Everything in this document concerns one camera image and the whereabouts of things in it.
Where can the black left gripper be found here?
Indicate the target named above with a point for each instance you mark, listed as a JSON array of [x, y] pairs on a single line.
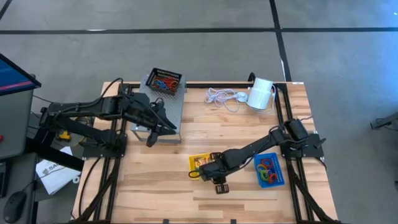
[[149, 115]]

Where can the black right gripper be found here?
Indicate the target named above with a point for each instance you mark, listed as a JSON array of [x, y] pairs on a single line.
[[214, 171]]

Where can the yellow green crayon box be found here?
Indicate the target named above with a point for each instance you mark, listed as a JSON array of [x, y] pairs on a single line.
[[200, 161]]

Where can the yellow plastic basket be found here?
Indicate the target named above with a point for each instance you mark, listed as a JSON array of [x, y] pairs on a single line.
[[194, 160]]

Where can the red rubber band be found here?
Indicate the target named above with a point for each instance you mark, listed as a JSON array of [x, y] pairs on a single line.
[[170, 83]]

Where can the blue plastic basket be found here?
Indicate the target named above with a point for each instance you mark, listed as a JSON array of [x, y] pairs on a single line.
[[278, 179]]

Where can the black plastic basket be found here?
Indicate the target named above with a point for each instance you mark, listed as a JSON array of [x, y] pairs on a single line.
[[164, 72]]

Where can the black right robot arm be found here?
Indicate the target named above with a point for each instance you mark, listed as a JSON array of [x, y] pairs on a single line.
[[258, 146]]

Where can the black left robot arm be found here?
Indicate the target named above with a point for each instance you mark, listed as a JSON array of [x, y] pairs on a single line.
[[81, 109]]

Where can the white desk lamp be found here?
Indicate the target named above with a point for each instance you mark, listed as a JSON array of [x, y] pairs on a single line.
[[260, 93]]

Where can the dark desk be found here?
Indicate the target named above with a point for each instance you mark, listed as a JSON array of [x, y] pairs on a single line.
[[18, 174]]

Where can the grey perforated metal shelf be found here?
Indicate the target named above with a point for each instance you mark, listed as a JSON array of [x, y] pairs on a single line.
[[174, 109]]

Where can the white tape roll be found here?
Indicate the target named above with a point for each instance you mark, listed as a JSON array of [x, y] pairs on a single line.
[[76, 179]]

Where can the black table clamp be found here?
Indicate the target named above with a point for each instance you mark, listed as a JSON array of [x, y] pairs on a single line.
[[251, 77]]

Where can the black stand leg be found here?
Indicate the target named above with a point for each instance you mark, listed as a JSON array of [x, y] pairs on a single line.
[[56, 157]]

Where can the white paper booklet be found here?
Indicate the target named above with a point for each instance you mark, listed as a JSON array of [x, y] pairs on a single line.
[[54, 175]]

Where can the grey cabinet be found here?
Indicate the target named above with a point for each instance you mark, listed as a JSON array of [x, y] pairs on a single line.
[[15, 124]]

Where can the monitor with blue screen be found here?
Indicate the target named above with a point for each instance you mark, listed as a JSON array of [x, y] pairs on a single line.
[[12, 74]]

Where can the black computer mouse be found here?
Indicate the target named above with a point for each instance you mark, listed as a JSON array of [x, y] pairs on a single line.
[[14, 207]]

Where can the black keyboard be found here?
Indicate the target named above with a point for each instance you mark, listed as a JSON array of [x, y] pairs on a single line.
[[2, 180]]

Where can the grey stand foot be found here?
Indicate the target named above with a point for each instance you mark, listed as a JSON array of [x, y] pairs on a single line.
[[388, 121]]

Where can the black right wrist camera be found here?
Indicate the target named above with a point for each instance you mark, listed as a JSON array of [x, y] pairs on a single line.
[[216, 155]]

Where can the black edge bracket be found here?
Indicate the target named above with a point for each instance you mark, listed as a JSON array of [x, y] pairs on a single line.
[[166, 221], [233, 221]]

